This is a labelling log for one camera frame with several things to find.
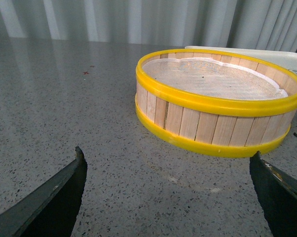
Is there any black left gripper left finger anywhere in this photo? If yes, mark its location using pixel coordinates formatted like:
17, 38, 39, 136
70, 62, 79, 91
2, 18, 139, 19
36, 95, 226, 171
0, 146, 87, 237

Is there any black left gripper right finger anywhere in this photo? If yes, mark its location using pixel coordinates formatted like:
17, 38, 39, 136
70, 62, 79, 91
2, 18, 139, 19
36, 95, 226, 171
250, 152, 297, 237

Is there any white rectangular tray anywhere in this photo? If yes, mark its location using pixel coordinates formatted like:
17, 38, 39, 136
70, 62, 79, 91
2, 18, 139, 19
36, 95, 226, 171
185, 45, 297, 75

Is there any white steamer liner cloth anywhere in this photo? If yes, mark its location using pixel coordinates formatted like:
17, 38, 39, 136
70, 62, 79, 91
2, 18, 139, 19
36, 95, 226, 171
143, 57, 288, 100

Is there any bamboo steamer with yellow rims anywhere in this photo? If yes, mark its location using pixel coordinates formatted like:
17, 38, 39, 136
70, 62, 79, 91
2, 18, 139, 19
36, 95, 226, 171
135, 49, 297, 158

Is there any grey pleated curtain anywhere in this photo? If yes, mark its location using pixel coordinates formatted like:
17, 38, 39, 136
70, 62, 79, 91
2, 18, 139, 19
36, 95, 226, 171
0, 0, 297, 52

